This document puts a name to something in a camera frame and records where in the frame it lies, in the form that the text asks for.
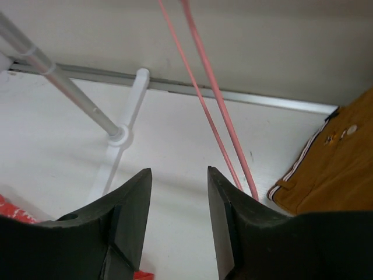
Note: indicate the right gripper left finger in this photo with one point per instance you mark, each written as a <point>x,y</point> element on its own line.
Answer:
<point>102,240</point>

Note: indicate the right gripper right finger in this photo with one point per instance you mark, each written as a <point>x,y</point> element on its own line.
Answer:
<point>250,240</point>

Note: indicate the pink wire hanger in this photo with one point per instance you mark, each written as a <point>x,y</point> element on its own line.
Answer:
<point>216,94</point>

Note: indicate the orange white tie-dye trousers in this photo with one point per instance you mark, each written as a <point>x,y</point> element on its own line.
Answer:
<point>12,211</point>

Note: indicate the brown shorts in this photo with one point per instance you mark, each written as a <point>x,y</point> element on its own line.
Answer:
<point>334,170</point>

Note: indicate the white clothes rack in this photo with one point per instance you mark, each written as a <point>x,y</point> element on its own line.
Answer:
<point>120,136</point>

